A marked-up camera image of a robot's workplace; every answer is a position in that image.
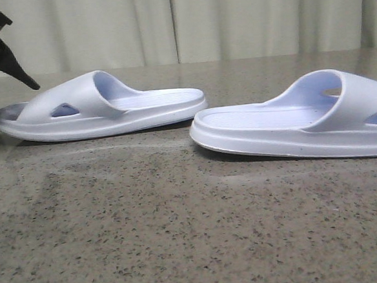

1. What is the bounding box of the light blue slipper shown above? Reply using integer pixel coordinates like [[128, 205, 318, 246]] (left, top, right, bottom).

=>
[[190, 69, 377, 158], [0, 70, 207, 142]]

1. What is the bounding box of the pale green curtain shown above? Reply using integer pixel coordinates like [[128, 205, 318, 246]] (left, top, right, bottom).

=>
[[0, 0, 377, 75]]

